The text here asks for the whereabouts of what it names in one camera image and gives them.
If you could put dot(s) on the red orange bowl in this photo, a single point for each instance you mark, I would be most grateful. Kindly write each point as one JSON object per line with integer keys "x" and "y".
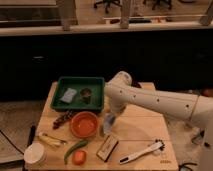
{"x": 84, "y": 124}

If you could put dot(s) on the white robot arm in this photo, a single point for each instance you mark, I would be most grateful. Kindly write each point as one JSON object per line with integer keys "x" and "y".
{"x": 194, "y": 109}

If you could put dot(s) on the dark red dried pepper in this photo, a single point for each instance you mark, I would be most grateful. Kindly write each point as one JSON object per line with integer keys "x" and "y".
{"x": 62, "y": 119}

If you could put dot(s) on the orange tomato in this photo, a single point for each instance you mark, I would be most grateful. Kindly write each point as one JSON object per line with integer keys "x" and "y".
{"x": 79, "y": 157}

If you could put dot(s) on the grey sponge cloth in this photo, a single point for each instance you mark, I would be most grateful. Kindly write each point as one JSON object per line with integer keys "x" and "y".
{"x": 68, "y": 95}

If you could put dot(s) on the yellow banana peel toy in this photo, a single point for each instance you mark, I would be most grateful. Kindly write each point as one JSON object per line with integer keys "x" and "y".
{"x": 53, "y": 142}

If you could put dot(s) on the green chili pepper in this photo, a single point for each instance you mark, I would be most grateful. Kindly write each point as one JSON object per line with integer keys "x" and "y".
{"x": 76, "y": 146}

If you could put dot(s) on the light grey towel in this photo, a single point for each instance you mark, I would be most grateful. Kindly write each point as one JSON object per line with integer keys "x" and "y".
{"x": 108, "y": 122}

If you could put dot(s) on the green plastic tray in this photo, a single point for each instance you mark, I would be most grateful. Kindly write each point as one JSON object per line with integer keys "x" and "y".
{"x": 95, "y": 84}

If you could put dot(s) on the wooden block brush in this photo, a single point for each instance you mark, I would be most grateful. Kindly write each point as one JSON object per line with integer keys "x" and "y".
{"x": 107, "y": 148}

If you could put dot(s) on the small metal cup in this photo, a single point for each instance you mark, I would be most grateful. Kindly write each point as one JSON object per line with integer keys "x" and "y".
{"x": 86, "y": 94}

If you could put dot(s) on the white dish brush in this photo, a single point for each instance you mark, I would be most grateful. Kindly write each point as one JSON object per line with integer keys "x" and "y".
{"x": 158, "y": 144}

